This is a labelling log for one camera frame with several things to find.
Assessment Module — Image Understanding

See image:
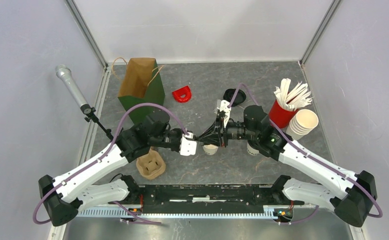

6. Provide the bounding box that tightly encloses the white paper coffee cup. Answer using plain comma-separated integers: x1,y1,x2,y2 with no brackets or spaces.
246,141,259,156

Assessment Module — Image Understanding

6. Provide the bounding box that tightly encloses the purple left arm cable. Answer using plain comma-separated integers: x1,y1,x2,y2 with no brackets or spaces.
32,102,190,225

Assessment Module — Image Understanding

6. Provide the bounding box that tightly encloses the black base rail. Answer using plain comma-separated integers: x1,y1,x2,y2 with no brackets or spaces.
138,183,282,216

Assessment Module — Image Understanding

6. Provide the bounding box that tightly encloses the silver microphone on stand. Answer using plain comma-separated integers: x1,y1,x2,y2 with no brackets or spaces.
55,64,114,141

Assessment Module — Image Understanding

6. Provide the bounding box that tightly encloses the stack of white paper cups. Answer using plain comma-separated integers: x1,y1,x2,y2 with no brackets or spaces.
286,109,319,141

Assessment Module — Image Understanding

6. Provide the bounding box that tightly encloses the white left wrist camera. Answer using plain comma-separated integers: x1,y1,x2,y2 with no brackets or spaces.
179,132,197,157

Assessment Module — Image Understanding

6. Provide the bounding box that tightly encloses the stack of black lids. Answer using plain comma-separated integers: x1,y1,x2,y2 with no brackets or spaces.
223,88,247,107

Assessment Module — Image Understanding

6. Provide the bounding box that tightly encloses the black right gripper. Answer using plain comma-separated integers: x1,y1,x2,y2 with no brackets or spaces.
199,114,259,148

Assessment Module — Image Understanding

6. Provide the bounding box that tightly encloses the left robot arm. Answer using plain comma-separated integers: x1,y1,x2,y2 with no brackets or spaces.
33,110,197,227

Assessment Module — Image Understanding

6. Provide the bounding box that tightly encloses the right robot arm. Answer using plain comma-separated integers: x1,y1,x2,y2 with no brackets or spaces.
195,105,383,228

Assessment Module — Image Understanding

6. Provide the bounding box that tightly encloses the brown cardboard cup carrier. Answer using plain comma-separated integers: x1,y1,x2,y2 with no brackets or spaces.
136,148,166,180

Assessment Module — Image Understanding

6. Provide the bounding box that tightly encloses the red plastic ring tool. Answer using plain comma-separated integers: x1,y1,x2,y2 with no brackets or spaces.
172,85,192,103

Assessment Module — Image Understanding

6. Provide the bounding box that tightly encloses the green paper bag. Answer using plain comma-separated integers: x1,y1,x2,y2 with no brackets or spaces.
117,57,165,111

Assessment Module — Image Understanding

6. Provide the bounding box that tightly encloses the red plastic cup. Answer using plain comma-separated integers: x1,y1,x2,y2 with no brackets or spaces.
268,100,299,129

